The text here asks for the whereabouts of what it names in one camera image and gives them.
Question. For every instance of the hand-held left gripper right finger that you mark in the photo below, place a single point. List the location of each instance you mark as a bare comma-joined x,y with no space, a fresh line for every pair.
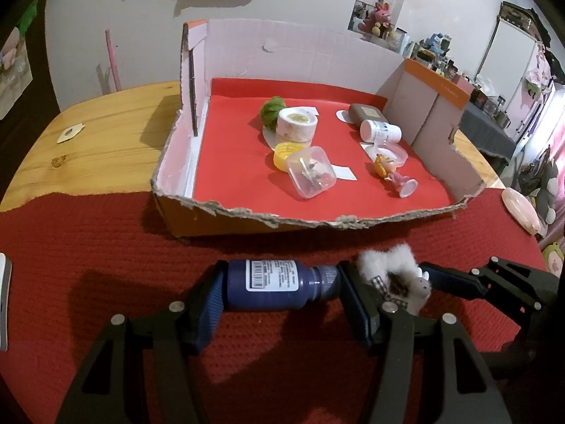
355,307

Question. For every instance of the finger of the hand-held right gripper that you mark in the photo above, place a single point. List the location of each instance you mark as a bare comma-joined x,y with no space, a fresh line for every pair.
450,280

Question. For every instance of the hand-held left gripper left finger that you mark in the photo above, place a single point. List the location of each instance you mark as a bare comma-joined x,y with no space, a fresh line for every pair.
212,304

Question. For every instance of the white fluffy plush toy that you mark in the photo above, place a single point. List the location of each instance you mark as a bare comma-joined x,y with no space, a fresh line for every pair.
375,265

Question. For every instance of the dark blue bottle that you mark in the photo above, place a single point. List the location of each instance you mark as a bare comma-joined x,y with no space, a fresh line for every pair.
273,289

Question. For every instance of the pink figure toy white base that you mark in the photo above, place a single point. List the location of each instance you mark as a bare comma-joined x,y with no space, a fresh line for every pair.
401,182

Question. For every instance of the yellow figure toy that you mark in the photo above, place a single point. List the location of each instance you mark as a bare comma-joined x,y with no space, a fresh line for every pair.
383,165

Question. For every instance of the clear round lid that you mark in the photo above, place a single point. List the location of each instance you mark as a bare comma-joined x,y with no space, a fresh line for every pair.
396,150

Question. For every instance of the clear square plastic container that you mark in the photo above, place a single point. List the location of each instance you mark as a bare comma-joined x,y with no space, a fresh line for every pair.
309,172

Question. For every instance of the white pill bottle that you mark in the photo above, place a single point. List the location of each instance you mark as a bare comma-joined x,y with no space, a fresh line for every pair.
379,131

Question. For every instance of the yellow bottle cap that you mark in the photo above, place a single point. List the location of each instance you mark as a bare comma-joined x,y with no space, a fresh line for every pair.
281,155

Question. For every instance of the grey square case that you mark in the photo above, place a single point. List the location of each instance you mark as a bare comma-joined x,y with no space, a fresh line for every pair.
364,112

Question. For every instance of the white round jar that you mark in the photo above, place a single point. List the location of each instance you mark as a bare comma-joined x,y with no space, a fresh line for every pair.
298,126

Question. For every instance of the green fuzzy toy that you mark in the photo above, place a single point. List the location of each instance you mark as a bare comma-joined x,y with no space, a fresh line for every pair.
270,112

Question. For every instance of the orange cardboard box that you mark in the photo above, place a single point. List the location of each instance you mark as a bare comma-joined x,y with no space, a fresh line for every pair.
309,53

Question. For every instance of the red knitted blanket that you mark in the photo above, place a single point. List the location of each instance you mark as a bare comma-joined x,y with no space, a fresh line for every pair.
132,274

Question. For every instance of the pink glasses case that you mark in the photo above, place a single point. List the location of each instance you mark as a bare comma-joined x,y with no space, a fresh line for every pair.
523,210

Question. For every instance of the pile of plush toys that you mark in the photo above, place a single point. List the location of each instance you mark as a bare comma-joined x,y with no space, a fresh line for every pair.
545,185

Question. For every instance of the dark tablecloth side table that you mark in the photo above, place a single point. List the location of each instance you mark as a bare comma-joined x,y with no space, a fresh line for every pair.
481,132

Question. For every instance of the white remote control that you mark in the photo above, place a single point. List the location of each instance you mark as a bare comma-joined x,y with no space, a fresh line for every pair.
4,300

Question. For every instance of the white fridge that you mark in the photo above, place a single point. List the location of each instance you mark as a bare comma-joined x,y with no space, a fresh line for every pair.
512,66

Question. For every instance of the clutter of bottles and boxes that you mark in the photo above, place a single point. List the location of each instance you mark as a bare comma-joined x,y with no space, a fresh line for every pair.
441,57

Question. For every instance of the pink stick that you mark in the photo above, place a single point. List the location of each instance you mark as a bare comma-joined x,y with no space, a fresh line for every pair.
114,62

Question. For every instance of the pink rabbit plush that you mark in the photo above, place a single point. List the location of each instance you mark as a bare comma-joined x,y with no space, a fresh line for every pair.
382,17

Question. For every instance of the dark box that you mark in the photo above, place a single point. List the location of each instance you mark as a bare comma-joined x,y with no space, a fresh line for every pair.
516,13

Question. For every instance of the beige hanging paper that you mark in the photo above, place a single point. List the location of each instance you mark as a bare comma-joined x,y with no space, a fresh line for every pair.
15,86

